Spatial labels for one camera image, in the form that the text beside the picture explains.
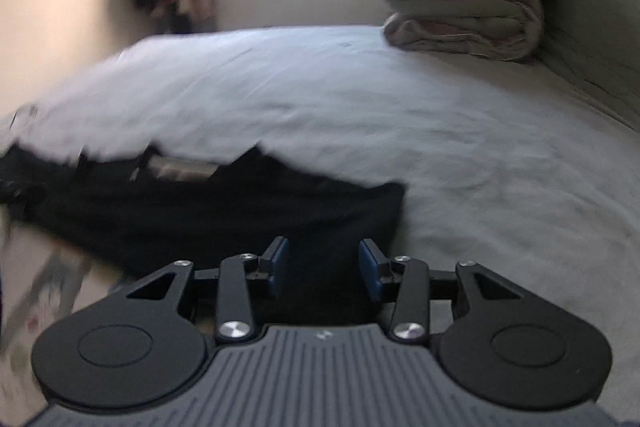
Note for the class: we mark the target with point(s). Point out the grey padded headboard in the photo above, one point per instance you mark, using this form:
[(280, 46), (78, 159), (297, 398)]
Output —
[(594, 45)]

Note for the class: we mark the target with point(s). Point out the beige and black garment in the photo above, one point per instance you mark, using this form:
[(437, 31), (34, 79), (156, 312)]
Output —
[(124, 212)]

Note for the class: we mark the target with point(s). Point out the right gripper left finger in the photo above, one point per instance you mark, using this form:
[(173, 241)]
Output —
[(164, 304)]

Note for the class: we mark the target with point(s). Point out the grey bed sheet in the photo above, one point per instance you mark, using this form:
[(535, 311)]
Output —
[(506, 164)]

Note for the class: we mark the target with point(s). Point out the floral white cloth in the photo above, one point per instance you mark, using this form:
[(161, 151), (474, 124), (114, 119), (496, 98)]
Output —
[(42, 280)]

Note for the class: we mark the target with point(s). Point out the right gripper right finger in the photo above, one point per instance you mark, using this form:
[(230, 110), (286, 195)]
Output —
[(405, 287)]

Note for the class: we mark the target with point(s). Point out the folded grey pink duvet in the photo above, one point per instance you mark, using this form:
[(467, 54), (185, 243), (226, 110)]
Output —
[(500, 30)]

